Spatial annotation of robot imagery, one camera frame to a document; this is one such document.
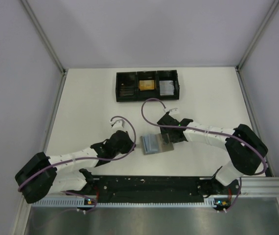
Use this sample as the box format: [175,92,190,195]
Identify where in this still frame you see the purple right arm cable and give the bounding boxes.
[141,97,269,212]

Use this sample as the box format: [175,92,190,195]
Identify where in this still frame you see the aluminium left frame post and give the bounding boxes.
[19,0,68,74]

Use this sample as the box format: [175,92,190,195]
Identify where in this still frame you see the aluminium front frame rail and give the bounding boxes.
[22,176,279,198]

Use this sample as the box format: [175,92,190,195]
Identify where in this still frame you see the grey card holder wallet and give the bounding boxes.
[140,134,174,155]

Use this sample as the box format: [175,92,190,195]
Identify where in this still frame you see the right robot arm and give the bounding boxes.
[157,113,268,187]

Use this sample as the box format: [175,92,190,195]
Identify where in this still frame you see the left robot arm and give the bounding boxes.
[15,130,136,204]

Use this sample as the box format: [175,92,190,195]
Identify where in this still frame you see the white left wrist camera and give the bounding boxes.
[110,119,125,131]

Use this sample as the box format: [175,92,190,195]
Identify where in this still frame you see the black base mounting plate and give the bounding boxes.
[73,175,239,203]

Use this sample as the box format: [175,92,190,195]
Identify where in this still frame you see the aluminium frame post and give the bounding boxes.
[19,0,68,74]
[236,0,279,71]

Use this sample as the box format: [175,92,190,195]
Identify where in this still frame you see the dark cards in bin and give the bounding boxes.
[119,83,135,97]

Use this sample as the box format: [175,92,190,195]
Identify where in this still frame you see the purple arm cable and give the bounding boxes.
[141,97,269,212]
[17,116,137,213]

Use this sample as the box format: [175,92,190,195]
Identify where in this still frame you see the silver cards in bin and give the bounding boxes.
[159,80,175,96]

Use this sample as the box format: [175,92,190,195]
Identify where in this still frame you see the aluminium right frame post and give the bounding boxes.
[236,0,279,71]

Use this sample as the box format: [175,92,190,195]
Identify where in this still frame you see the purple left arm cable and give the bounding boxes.
[17,116,137,213]

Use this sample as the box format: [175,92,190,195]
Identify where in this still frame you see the gold cards in bin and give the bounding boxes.
[139,80,155,91]

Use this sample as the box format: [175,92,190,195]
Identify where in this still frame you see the grey slotted cable duct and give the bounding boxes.
[32,197,227,208]

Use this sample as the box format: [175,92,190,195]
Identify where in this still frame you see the black middle storage bin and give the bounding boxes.
[137,71,157,101]

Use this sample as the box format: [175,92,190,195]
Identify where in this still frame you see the black right storage bin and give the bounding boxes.
[157,70,180,100]

